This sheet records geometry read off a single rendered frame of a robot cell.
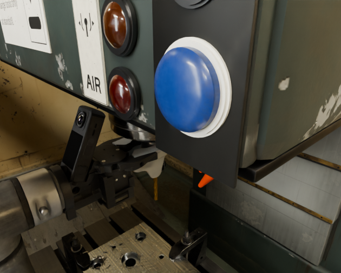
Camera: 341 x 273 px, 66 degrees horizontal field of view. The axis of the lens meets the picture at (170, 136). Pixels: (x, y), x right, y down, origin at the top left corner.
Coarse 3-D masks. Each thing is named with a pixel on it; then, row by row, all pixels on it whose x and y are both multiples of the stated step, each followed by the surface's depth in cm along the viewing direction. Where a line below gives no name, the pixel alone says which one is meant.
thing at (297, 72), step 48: (48, 0) 18; (144, 0) 11; (288, 0) 7; (336, 0) 8; (0, 48) 34; (144, 48) 11; (288, 48) 8; (336, 48) 10; (144, 96) 12; (288, 96) 8; (336, 96) 11; (288, 144) 10
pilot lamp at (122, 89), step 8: (112, 80) 13; (120, 80) 13; (112, 88) 13; (120, 88) 13; (128, 88) 12; (112, 96) 13; (120, 96) 13; (128, 96) 12; (120, 104) 13; (128, 104) 13; (120, 112) 13
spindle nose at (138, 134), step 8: (112, 120) 43; (120, 120) 41; (112, 128) 45; (120, 128) 42; (128, 128) 41; (136, 128) 40; (128, 136) 42; (136, 136) 41; (144, 136) 41; (152, 136) 41
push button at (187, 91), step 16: (176, 48) 9; (192, 48) 9; (160, 64) 9; (176, 64) 9; (192, 64) 8; (208, 64) 8; (160, 80) 10; (176, 80) 9; (192, 80) 8; (208, 80) 8; (160, 96) 10; (176, 96) 9; (192, 96) 9; (208, 96) 8; (176, 112) 9; (192, 112) 9; (208, 112) 8; (176, 128) 10; (192, 128) 9
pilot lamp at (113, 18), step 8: (112, 8) 11; (120, 8) 11; (104, 16) 12; (112, 16) 11; (120, 16) 11; (104, 24) 12; (112, 24) 11; (120, 24) 11; (104, 32) 12; (112, 32) 12; (120, 32) 11; (112, 40) 12; (120, 40) 12
